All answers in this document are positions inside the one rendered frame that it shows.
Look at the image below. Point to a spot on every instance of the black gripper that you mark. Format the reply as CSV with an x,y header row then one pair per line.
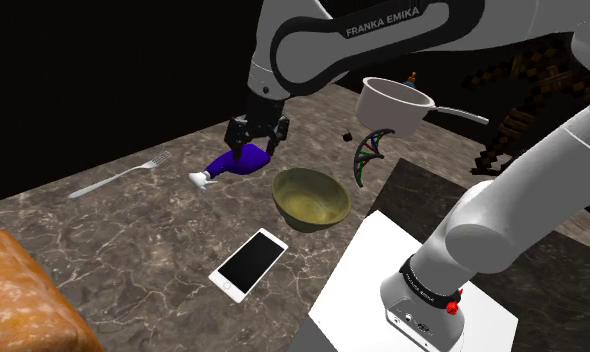
x,y
264,117

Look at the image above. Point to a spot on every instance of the blue spray bottle white nozzle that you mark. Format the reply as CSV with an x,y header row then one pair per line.
x,y
246,162

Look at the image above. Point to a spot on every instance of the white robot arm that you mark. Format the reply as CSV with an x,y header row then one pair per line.
x,y
514,204

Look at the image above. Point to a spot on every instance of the olive green bowl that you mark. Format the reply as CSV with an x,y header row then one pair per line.
x,y
310,201

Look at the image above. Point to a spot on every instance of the double helix model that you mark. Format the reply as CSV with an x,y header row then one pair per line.
x,y
364,156

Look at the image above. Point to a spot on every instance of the white smartphone black screen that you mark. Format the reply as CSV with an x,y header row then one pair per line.
x,y
250,263

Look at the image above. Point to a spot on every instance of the silver fork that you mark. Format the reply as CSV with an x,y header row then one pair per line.
x,y
110,178

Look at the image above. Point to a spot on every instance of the small bottle orange cap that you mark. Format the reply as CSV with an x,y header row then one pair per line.
x,y
412,79

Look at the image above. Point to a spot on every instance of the orange brown bread loaf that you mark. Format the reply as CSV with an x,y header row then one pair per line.
x,y
17,297

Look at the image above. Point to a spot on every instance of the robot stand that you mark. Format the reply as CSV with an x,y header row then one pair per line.
x,y
543,297

